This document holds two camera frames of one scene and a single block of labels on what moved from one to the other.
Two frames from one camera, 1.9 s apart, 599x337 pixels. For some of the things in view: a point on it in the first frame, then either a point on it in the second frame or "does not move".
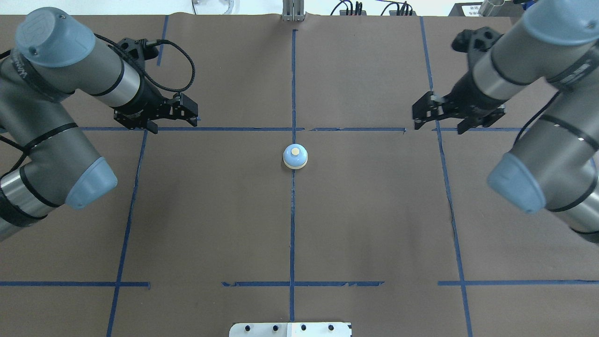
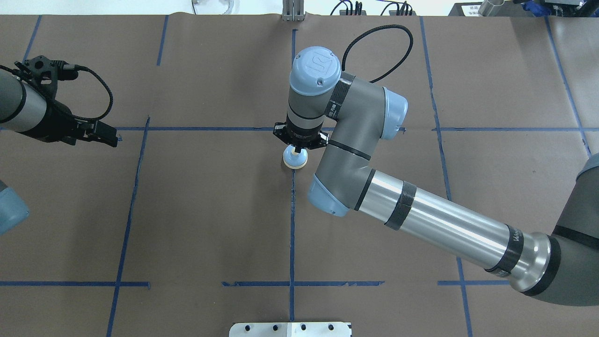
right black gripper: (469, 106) → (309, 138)
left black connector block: (343, 12) does not move
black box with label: (510, 9) does not move
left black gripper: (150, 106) → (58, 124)
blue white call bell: (295, 156) does not move
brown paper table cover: (303, 194) does not move
